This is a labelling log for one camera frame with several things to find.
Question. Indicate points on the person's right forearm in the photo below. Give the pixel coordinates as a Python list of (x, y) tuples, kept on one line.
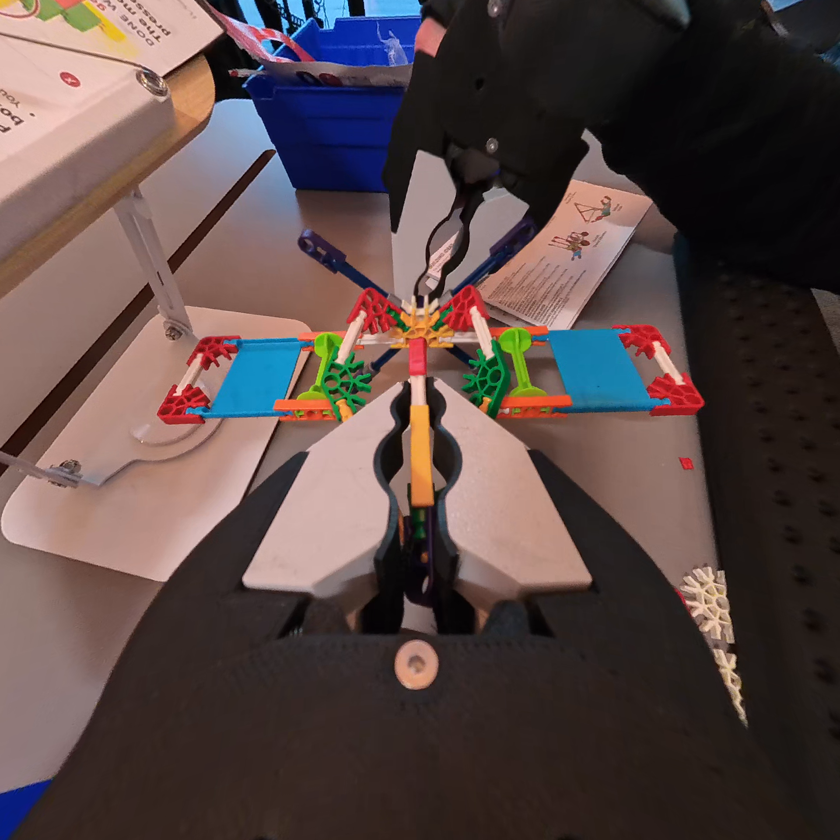
[(722, 131)]

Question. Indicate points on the colourful construction toy airplane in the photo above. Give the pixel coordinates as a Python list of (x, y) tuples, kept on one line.
[(590, 371)]

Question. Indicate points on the white instruction booklet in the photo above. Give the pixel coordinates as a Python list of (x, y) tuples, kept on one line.
[(577, 262)]

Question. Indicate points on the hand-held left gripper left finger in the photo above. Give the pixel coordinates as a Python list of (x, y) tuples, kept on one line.
[(321, 518)]

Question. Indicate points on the person's right hand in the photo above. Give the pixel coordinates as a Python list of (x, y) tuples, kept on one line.
[(428, 38)]

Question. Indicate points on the white snowflake connector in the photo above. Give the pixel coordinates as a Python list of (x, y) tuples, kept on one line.
[(709, 600), (733, 682)]

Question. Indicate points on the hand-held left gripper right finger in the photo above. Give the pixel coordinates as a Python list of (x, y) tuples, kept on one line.
[(518, 518)]

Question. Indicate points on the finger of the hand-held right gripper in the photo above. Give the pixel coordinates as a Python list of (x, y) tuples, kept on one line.
[(495, 210), (413, 223)]

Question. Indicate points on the white metal stand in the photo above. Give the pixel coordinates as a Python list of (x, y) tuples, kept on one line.
[(98, 512)]

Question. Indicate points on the white printed box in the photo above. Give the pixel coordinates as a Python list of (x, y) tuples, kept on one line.
[(65, 131)]

